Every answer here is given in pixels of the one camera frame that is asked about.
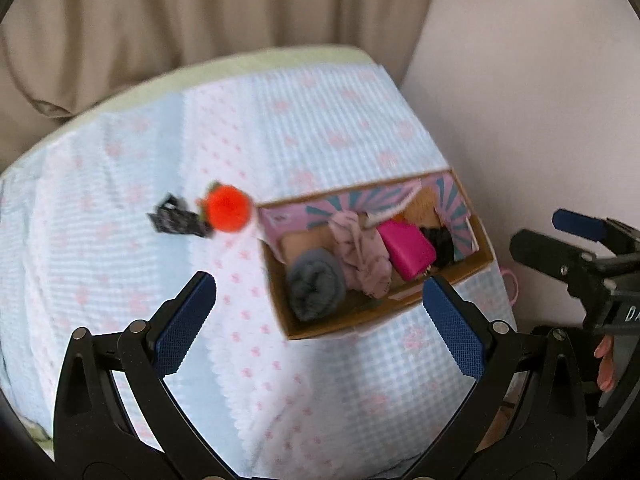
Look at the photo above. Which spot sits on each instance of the brown plush toy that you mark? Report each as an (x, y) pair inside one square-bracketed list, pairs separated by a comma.
[(425, 200)]

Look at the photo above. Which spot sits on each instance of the printed cardboard box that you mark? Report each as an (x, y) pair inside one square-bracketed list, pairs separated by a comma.
[(295, 215)]

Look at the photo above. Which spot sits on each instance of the grey sock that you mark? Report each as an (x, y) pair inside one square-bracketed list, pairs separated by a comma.
[(315, 285)]

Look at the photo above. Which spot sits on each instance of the person's right hand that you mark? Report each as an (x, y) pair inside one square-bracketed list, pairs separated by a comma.
[(606, 365)]

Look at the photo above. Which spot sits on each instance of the blue checked blanket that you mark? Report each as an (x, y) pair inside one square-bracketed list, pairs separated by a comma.
[(125, 260)]

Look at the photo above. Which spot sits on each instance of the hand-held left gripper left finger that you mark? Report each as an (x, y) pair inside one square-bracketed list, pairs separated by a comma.
[(185, 325)]

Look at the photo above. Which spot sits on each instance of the orange pompom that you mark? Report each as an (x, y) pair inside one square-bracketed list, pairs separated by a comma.
[(227, 207)]

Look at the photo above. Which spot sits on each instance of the pink pouch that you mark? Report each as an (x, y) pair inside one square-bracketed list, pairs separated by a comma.
[(407, 247)]

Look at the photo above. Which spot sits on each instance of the dark patterned scrunchie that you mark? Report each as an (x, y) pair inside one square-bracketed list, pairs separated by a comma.
[(175, 217)]

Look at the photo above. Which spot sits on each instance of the beige curtain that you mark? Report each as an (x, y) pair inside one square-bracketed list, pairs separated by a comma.
[(200, 10)]

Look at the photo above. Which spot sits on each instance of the green bed sheet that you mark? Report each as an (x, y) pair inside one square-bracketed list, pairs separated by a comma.
[(225, 65)]

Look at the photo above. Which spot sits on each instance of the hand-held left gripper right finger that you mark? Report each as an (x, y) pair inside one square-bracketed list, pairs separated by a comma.
[(452, 330)]

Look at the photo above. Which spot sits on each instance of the pale pink cloth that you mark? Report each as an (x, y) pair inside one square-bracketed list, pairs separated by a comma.
[(365, 260)]

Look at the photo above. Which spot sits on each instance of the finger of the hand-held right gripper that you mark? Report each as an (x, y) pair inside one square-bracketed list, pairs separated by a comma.
[(540, 255), (575, 220)]

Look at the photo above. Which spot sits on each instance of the black cloth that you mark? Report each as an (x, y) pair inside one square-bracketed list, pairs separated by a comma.
[(442, 245)]

